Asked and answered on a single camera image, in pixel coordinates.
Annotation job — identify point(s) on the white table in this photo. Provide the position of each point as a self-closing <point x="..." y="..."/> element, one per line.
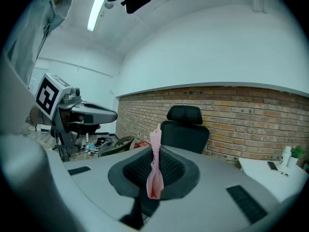
<point x="268" y="180"/>

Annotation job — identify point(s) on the black smartphone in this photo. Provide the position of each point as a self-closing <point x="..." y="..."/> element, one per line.
<point x="272" y="165"/>

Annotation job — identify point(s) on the pile of shoes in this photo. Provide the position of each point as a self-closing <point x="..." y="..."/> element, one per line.
<point x="95" y="145"/>

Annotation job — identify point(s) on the white bottle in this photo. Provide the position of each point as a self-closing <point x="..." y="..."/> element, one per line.
<point x="285" y="155"/>

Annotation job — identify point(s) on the person's white shirt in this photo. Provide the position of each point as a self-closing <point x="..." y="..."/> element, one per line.
<point x="36" y="33"/>

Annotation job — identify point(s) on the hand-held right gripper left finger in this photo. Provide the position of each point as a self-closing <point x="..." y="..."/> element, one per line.
<point x="96" y="190"/>

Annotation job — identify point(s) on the pink cloth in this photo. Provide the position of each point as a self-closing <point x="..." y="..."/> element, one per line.
<point x="155" y="153"/>

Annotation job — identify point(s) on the black head-worn camera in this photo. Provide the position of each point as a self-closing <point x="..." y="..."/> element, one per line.
<point x="137" y="1"/>

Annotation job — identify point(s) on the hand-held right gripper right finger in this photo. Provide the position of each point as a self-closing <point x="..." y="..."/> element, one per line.
<point x="212" y="178"/>

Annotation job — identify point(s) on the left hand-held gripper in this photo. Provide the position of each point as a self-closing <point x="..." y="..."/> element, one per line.
<point x="48" y="95"/>

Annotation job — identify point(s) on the person's left forearm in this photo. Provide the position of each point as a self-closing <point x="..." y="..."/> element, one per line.
<point x="36" y="115"/>

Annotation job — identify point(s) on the green potted plant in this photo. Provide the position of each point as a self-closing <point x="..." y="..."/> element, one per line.
<point x="296" y="155"/>

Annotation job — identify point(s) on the round ceiling smoke detector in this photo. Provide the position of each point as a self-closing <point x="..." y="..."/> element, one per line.
<point x="108" y="5"/>

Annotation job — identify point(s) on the long ceiling light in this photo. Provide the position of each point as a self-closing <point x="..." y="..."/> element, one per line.
<point x="95" y="13"/>

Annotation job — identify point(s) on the red printed box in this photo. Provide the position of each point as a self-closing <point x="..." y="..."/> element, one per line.
<point x="142" y="144"/>

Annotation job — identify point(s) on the black chair headrest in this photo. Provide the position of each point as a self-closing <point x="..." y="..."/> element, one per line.
<point x="184" y="113"/>

